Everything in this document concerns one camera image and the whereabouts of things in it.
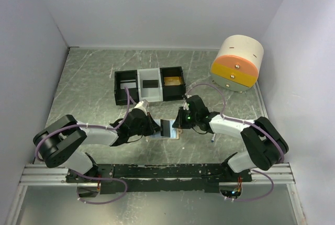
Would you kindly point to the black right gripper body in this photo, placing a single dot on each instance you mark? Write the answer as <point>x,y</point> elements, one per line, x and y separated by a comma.
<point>189,120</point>

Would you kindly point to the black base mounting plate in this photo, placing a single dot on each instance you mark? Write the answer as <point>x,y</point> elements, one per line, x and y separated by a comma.
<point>162,177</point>

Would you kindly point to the cream round drawer cabinet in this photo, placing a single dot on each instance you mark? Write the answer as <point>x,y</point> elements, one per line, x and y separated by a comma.
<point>237,64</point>

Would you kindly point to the gold card in bin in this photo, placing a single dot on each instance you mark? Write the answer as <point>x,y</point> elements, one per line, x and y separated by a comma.
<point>172,80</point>

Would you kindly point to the black card in bin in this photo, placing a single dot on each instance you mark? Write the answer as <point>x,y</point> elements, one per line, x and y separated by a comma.
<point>150,84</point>

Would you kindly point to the white middle tray bin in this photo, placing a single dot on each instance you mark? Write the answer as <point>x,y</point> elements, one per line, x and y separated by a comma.
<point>152,95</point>

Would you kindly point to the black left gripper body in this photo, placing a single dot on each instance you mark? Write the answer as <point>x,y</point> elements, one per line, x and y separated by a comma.
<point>144,128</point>

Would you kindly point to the beige leather card holder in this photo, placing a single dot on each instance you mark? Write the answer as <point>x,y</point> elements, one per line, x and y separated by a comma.
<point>175,133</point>

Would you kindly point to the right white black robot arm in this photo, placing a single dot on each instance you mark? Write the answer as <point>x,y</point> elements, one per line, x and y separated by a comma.
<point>264,145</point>

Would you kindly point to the white card in bin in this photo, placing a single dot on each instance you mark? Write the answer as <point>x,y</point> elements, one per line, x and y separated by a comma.
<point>128,84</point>

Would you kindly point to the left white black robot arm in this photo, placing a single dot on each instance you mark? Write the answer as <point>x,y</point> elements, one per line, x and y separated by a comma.
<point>58,144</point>

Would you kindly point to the black right tray bin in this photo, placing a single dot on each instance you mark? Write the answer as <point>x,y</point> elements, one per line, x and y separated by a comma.
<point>171,93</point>

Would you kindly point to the black left tray bin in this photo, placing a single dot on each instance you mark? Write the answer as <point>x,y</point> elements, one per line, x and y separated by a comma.
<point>120,94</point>

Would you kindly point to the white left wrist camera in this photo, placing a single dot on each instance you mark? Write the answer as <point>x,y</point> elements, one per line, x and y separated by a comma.
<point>142,105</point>

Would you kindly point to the black tray bin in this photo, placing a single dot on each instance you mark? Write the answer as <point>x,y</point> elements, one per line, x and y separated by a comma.
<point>120,94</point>
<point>171,93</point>

